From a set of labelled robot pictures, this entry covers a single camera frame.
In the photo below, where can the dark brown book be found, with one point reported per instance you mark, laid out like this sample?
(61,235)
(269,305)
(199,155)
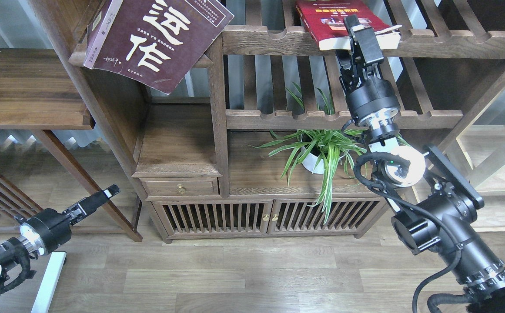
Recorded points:
(155,42)

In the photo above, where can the white stand leg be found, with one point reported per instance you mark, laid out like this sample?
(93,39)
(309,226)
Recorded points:
(49,282)

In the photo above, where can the dark wooden side table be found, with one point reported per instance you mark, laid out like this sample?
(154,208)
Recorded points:
(37,169)

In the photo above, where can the white plant pot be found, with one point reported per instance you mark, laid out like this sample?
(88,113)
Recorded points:
(313,164)

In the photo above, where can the red paperback book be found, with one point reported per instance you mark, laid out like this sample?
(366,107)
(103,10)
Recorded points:
(324,19)

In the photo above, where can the green spider plant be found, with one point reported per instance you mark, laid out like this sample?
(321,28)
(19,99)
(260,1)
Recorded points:
(336,147)

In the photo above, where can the light wooden shelf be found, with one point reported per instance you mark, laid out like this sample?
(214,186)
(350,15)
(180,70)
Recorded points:
(476,144)

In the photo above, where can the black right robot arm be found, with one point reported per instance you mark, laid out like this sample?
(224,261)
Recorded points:
(434,204)

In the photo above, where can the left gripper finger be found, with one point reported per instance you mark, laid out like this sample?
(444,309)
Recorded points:
(110,191)

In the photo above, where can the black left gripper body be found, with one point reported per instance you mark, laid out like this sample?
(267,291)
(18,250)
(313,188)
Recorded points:
(48,230)

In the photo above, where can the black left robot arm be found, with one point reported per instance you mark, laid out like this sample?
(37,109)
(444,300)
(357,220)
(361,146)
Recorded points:
(15,261)

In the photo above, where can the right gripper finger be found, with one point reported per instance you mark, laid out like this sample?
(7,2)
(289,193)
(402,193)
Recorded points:
(352,23)

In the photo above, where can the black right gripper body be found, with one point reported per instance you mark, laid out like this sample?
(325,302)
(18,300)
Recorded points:
(370,98)

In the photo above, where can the brass drawer knob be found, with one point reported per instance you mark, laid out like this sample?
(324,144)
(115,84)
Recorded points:
(181,189)

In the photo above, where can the dark wooden bookshelf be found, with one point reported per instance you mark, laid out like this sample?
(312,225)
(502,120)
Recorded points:
(264,72)

